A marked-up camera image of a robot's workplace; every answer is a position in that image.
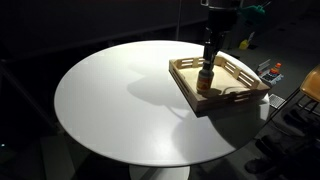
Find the white table pedestal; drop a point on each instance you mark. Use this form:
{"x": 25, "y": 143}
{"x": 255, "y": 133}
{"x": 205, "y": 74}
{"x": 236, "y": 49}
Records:
{"x": 160, "y": 173}

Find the small brown bottle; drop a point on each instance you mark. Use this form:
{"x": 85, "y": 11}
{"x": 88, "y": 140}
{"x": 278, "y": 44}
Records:
{"x": 204, "y": 83}

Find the blue patterned box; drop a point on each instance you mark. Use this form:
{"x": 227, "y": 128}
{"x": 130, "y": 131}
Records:
{"x": 272, "y": 77}

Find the wooden slotted tray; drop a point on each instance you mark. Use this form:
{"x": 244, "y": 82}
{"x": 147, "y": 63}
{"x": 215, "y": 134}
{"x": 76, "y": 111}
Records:
{"x": 233, "y": 95}

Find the orange bottle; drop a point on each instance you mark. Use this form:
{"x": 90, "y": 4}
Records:
{"x": 275, "y": 69}

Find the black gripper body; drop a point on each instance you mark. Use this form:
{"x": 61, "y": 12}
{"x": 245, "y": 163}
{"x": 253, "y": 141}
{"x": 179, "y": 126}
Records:
{"x": 221, "y": 18}

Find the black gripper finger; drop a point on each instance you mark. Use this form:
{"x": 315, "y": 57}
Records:
{"x": 216, "y": 45}
{"x": 208, "y": 53}

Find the metal floor grate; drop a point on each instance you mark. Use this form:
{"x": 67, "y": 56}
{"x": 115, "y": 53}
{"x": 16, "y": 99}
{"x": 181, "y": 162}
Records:
{"x": 277, "y": 101}

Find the green cloth object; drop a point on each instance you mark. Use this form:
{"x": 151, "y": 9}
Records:
{"x": 255, "y": 11}

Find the yellow chair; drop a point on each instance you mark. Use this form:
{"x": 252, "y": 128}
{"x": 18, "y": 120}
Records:
{"x": 311, "y": 85}

